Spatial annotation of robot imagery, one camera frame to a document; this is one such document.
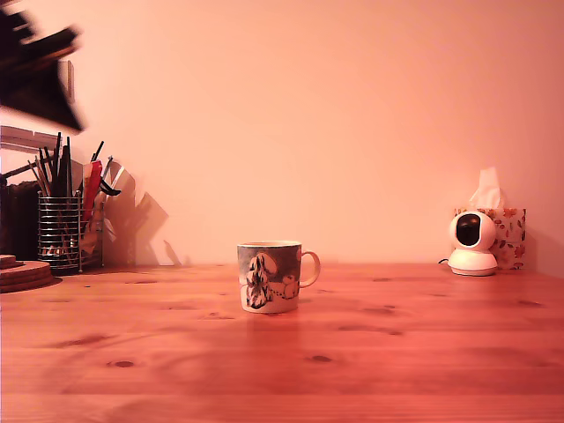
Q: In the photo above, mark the black straw-like stick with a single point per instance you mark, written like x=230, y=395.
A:
x=98, y=150

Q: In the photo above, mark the floral tissue box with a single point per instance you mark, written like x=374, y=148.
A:
x=514, y=238

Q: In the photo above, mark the small white round camera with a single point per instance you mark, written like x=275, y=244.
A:
x=481, y=260

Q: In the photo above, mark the round cork trivet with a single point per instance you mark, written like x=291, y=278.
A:
x=25, y=278

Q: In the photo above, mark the shiny metal utensil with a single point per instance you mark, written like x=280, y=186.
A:
x=119, y=174

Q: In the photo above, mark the black curved utensil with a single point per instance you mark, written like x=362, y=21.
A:
x=111, y=192

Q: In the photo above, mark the black flat kitchen utensil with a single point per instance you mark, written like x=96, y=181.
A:
x=65, y=176

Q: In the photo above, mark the white wall switch plate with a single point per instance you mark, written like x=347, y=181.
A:
x=70, y=83

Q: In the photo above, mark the cartoon print ceramic mug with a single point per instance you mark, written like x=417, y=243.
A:
x=268, y=277

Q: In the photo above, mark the white paper tissue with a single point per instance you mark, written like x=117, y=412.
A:
x=487, y=189

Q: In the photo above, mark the red kitchen utensil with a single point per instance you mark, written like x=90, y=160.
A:
x=94, y=180

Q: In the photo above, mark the grey metal wall rail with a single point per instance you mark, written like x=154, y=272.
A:
x=21, y=137

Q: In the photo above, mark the thin black stick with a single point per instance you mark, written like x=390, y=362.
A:
x=58, y=145

